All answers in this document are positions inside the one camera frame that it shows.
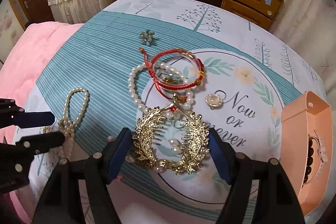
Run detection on white watch strap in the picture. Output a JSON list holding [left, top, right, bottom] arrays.
[[313, 130, 329, 180]]

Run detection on white pearl bracelet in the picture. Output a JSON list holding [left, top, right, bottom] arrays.
[[127, 61, 196, 119]]

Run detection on pink blanket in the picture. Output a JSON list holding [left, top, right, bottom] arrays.
[[1, 22, 83, 223]]

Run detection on gold flower brooch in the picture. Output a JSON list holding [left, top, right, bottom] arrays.
[[162, 77, 178, 85]]

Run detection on printed tree bedsheet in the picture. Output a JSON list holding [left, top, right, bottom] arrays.
[[16, 0, 333, 215]]

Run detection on blue flower brooch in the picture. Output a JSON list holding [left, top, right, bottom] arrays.
[[139, 30, 155, 46]]

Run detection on dark bead bracelet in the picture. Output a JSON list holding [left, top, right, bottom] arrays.
[[303, 134, 316, 185]]

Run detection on pink jewelry box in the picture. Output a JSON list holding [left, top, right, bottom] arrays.
[[280, 91, 333, 215]]

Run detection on gold leaf hair comb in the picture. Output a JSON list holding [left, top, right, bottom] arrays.
[[132, 93, 210, 176]]

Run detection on white curtain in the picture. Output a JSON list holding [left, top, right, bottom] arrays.
[[270, 0, 336, 93]]

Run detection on small pearl strand necklace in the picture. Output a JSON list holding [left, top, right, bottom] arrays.
[[41, 87, 91, 159]]

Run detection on red braided cord bracelet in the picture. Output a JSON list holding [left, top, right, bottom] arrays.
[[139, 47, 205, 100]]

